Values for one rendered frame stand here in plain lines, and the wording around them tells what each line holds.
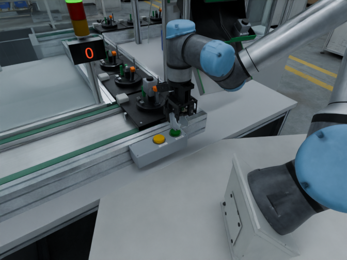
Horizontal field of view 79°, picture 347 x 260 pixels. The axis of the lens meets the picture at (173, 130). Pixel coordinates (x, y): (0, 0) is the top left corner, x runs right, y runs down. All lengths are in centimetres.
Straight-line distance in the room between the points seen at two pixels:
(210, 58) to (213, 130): 53
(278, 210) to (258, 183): 6
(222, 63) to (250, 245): 40
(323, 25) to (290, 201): 39
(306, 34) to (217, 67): 23
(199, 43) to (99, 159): 48
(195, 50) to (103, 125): 56
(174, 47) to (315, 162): 40
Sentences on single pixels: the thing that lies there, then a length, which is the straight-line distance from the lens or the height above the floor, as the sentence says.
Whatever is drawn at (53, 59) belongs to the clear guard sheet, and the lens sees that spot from 91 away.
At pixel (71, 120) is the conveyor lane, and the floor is 95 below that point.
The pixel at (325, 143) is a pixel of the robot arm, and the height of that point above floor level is 128.
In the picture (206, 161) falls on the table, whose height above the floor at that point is 86.
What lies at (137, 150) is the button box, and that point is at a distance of 73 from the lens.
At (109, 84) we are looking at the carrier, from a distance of 113.
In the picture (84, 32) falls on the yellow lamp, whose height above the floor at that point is 127.
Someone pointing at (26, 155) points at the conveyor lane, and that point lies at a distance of 94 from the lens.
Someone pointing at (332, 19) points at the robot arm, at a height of 137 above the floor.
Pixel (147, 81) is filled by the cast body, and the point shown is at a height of 109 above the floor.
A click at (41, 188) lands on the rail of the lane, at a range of 78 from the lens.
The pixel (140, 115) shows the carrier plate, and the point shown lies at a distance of 87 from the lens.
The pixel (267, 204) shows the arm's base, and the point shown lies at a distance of 50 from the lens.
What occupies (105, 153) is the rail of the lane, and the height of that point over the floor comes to 96.
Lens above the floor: 148
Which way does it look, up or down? 40 degrees down
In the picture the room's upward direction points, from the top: straight up
